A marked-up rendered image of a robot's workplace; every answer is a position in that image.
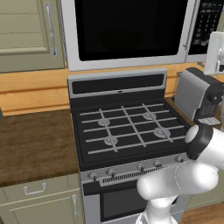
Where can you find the green wall cupboard door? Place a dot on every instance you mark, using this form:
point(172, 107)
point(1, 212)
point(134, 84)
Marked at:
point(23, 35)

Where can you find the green drawer front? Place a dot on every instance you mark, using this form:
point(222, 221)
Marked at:
point(58, 186)

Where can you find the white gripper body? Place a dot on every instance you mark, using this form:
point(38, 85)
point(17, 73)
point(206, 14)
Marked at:
point(212, 52)

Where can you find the microwave door with black window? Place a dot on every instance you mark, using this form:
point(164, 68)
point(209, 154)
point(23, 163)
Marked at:
point(125, 29)

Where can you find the silver black gas range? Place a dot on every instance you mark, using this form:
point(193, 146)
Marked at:
point(128, 131)

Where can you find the oven door with window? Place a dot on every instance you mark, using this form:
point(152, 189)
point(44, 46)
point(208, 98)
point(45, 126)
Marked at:
point(116, 204)

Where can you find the silver range knob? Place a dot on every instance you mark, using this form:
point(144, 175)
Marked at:
point(141, 167)
point(180, 158)
point(111, 172)
point(93, 176)
point(157, 163)

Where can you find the green base cupboard door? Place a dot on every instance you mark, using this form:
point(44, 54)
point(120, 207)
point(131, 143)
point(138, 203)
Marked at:
point(38, 211)

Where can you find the silver microwave oven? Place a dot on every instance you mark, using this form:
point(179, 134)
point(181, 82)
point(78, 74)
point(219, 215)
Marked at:
point(128, 62)

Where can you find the silver black toaster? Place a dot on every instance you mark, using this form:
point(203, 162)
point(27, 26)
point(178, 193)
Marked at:
point(189, 93)

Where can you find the green base cupboard run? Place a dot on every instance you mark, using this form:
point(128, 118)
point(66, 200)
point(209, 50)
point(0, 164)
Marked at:
point(204, 199)

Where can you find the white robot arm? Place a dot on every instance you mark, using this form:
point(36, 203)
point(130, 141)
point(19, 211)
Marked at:
point(175, 180)

